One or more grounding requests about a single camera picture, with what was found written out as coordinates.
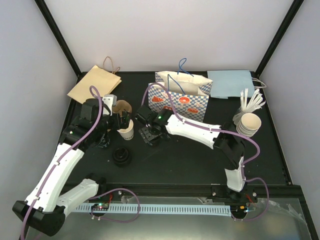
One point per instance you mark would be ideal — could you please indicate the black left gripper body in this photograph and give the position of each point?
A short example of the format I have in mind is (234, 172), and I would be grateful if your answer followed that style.
(116, 124)

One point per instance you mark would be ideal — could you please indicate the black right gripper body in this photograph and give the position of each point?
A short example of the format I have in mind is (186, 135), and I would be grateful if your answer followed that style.
(150, 135)

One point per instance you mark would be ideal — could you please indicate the single black lid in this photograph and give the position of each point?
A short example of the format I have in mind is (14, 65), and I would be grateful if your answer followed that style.
(155, 142)

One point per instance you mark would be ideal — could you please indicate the blue checkered paper bag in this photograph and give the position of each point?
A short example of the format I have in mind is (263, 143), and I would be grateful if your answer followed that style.
(188, 92)

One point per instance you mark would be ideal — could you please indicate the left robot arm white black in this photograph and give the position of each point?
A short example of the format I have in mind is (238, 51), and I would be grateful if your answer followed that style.
(46, 208)

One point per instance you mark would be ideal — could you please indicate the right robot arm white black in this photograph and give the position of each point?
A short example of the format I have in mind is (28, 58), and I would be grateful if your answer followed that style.
(164, 124)

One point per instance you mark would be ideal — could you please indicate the white paper coffee cup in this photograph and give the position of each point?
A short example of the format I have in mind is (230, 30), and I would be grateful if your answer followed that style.
(127, 133)

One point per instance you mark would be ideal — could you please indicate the brown cardboard cup carrier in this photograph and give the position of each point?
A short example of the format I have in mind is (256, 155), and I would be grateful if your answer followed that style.
(121, 106)

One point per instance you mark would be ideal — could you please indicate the stack of black lids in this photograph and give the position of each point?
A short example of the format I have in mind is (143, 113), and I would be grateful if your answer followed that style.
(121, 157)

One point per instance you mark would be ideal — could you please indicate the brown kraft paper bag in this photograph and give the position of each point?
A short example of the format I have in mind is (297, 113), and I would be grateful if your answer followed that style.
(104, 81)

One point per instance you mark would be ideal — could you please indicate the small electronics board left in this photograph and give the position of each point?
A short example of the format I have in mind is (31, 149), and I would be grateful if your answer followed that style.
(100, 207)

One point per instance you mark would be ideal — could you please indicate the small electronics board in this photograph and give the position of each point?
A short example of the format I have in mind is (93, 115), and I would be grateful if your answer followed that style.
(242, 209)
(100, 207)

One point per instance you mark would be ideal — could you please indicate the light blue paper bag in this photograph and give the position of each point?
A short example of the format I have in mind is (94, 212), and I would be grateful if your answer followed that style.
(230, 83)

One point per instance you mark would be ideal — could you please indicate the stack of paper cups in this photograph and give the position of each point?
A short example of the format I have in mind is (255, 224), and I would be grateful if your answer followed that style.
(248, 125)

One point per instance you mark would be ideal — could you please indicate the small electronics board right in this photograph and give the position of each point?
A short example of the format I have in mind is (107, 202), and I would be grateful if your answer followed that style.
(242, 209)

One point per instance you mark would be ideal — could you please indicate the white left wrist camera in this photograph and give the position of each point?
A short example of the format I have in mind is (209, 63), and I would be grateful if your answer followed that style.
(109, 100)

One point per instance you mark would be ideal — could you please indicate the light blue slotted cable duct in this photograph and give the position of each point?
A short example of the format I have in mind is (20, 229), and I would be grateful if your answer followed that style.
(159, 209)

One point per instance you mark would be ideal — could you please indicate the left black frame post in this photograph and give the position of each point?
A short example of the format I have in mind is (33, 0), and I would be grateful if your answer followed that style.
(47, 15)

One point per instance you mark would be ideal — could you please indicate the black frame post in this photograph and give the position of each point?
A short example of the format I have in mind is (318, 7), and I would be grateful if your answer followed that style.
(286, 22)
(47, 15)

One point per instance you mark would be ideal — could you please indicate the right black frame post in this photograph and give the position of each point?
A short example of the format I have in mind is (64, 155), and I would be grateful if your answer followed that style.
(286, 22)

